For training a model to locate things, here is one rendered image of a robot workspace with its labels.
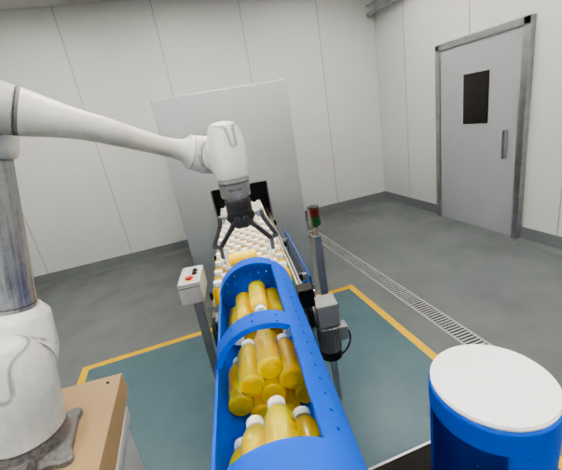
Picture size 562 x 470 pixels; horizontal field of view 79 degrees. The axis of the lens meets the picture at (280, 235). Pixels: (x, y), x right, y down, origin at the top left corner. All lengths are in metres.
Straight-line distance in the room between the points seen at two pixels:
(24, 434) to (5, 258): 0.40
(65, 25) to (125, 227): 2.62
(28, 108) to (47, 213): 4.84
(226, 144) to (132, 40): 4.59
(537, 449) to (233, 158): 0.95
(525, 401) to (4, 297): 1.24
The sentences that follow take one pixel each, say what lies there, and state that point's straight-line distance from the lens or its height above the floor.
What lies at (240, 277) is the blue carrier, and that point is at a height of 1.16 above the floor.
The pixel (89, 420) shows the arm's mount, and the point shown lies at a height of 1.08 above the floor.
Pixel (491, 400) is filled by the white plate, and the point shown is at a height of 1.04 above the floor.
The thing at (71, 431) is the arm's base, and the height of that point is 1.10.
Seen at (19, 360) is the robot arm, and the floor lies 1.33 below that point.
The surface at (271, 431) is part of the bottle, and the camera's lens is 0.75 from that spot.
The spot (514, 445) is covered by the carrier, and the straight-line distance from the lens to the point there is 0.98.
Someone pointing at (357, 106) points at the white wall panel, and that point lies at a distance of 6.13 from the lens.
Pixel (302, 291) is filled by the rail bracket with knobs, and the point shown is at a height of 1.00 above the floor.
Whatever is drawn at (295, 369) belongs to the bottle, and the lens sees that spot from 0.93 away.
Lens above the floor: 1.72
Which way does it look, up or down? 19 degrees down
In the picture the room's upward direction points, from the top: 10 degrees counter-clockwise
